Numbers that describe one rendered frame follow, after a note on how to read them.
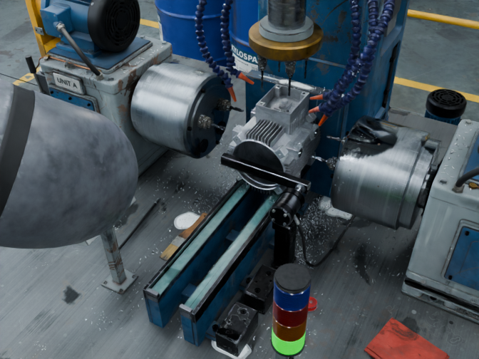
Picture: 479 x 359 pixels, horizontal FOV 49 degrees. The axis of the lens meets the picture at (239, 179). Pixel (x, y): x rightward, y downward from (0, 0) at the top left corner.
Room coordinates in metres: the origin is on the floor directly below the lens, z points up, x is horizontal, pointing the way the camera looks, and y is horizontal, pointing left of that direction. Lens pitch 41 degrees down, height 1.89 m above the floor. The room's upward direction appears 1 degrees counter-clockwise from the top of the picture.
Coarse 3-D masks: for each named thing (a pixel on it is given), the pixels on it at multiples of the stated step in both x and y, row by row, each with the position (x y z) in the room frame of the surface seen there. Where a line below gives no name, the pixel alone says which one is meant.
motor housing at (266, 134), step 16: (256, 128) 1.12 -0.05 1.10; (272, 128) 1.12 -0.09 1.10; (240, 144) 1.13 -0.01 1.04; (256, 144) 1.20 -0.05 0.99; (272, 144) 1.06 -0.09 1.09; (304, 144) 1.11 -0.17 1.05; (256, 160) 1.16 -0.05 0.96; (272, 160) 1.18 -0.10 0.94; (288, 160) 1.04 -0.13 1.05; (304, 160) 1.11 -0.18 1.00; (240, 176) 1.10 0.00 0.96
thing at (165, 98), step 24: (168, 72) 1.31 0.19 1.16; (192, 72) 1.31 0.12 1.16; (144, 96) 1.26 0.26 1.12; (168, 96) 1.23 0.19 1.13; (192, 96) 1.21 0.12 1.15; (216, 96) 1.29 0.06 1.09; (144, 120) 1.23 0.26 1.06; (168, 120) 1.19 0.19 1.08; (192, 120) 1.19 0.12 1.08; (216, 120) 1.28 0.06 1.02; (168, 144) 1.19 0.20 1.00; (192, 144) 1.18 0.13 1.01; (216, 144) 1.28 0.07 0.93
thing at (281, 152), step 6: (312, 114) 1.20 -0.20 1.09; (312, 120) 1.18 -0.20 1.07; (240, 132) 1.11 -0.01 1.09; (234, 138) 1.11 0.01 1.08; (240, 138) 1.10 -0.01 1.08; (276, 150) 1.04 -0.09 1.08; (282, 150) 1.04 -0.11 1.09; (282, 156) 1.03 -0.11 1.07; (234, 174) 1.11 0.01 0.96; (282, 186) 1.04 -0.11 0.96; (276, 192) 1.04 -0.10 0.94
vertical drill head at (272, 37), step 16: (272, 0) 1.16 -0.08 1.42; (288, 0) 1.14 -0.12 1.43; (304, 0) 1.16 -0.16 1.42; (272, 16) 1.16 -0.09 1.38; (288, 16) 1.14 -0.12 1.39; (304, 16) 1.17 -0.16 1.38; (256, 32) 1.19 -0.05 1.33; (272, 32) 1.14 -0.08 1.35; (288, 32) 1.13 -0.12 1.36; (304, 32) 1.14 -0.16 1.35; (320, 32) 1.18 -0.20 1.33; (256, 48) 1.14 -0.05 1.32; (272, 48) 1.11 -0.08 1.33; (288, 48) 1.10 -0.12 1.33; (304, 48) 1.11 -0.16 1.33; (320, 48) 1.15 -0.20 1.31; (288, 64) 1.12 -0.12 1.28
